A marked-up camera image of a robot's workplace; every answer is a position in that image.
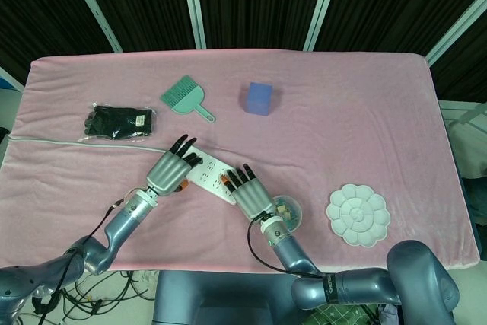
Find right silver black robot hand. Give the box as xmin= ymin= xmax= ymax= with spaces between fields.
xmin=219 ymin=164 xmax=275 ymax=222

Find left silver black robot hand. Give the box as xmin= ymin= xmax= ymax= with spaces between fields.
xmin=145 ymin=133 xmax=202 ymax=197

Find white power strip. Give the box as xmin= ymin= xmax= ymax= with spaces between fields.
xmin=181 ymin=145 xmax=239 ymax=206

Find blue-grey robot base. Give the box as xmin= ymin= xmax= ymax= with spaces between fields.
xmin=151 ymin=270 xmax=305 ymax=325

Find clear round container of clips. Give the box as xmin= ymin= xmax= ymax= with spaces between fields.
xmin=272 ymin=194 xmax=304 ymax=233

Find green dustpan brush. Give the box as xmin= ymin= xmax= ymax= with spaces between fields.
xmin=159 ymin=75 xmax=217 ymax=124

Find black gloves in plastic bag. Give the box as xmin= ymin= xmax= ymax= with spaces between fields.
xmin=78 ymin=102 xmax=159 ymax=142

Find blue cube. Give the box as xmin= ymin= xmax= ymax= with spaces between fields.
xmin=239 ymin=81 xmax=275 ymax=117

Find white flower-shaped palette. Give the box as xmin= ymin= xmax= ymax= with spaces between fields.
xmin=326 ymin=183 xmax=390 ymax=249

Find pink table cloth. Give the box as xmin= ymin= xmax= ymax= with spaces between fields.
xmin=0 ymin=49 xmax=481 ymax=279

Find green checked cloth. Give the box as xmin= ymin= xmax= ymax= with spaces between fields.
xmin=306 ymin=293 xmax=377 ymax=325

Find white rack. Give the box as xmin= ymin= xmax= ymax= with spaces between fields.
xmin=437 ymin=100 xmax=487 ymax=174

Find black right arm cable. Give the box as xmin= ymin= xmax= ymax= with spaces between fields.
xmin=247 ymin=215 xmax=326 ymax=279

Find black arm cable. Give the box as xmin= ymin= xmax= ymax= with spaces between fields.
xmin=37 ymin=197 xmax=126 ymax=322
xmin=247 ymin=215 xmax=326 ymax=279

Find white power cable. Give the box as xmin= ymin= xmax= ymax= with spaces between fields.
xmin=6 ymin=135 xmax=170 ymax=153

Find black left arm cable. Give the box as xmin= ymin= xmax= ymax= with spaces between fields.
xmin=37 ymin=197 xmax=126 ymax=322

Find tangle of black floor cables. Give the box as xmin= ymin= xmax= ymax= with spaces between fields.
xmin=33 ymin=269 xmax=159 ymax=325

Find white screen frame post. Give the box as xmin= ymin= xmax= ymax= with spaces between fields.
xmin=178 ymin=0 xmax=207 ymax=51
xmin=60 ymin=0 xmax=123 ymax=54
xmin=302 ymin=0 xmax=345 ymax=51
xmin=0 ymin=65 xmax=24 ymax=93
xmin=425 ymin=0 xmax=487 ymax=65

